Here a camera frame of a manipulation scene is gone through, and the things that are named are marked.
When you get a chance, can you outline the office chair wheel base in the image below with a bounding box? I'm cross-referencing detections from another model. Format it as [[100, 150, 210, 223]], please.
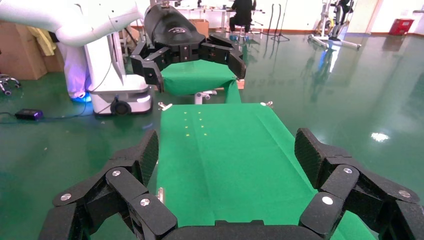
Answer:
[[0, 73, 22, 97]]

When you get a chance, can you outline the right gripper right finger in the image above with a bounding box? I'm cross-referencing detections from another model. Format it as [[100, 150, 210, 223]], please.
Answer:
[[294, 127, 424, 240]]

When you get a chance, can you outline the small green draped cloth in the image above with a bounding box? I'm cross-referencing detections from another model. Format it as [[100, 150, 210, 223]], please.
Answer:
[[160, 59, 243, 104]]

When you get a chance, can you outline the person in white coverall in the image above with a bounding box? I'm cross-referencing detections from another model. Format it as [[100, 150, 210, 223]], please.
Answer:
[[56, 41, 92, 104]]

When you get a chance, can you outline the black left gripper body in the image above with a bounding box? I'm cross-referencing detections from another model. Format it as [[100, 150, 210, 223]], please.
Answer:
[[143, 3, 208, 64]]

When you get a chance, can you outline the large green table cloth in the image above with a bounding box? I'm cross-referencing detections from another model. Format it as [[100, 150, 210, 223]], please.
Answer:
[[155, 102, 379, 240]]

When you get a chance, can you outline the black power adapter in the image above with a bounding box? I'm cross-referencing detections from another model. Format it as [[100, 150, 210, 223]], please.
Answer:
[[14, 108, 45, 121]]

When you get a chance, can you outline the white metal stand machine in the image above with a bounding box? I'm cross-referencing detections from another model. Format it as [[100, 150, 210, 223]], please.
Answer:
[[308, 0, 362, 51]]

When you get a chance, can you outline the white table leg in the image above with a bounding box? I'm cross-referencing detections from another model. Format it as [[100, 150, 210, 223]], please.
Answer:
[[193, 91, 218, 105]]

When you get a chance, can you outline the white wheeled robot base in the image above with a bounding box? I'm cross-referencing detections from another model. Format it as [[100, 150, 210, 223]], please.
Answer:
[[84, 31, 155, 117]]

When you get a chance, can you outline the seated person in black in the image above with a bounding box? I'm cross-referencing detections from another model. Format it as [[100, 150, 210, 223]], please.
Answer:
[[229, 0, 258, 34]]

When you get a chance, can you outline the large brown storage box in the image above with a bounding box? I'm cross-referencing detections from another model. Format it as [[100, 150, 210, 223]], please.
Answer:
[[0, 20, 65, 81]]

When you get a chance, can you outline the small brown storage box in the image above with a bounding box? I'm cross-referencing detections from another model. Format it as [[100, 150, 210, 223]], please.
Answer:
[[188, 18, 210, 38]]

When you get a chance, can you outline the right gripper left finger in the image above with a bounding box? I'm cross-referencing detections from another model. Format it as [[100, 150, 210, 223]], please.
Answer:
[[38, 129, 180, 240]]

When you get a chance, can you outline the black tripod stand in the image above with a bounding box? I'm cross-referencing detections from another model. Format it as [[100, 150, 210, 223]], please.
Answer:
[[263, 0, 291, 42]]

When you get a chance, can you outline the red box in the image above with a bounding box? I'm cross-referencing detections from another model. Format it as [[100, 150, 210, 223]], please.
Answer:
[[388, 18, 415, 36]]

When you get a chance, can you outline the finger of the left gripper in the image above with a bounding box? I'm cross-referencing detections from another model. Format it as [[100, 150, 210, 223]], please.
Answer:
[[129, 41, 173, 94], [198, 33, 248, 80]]

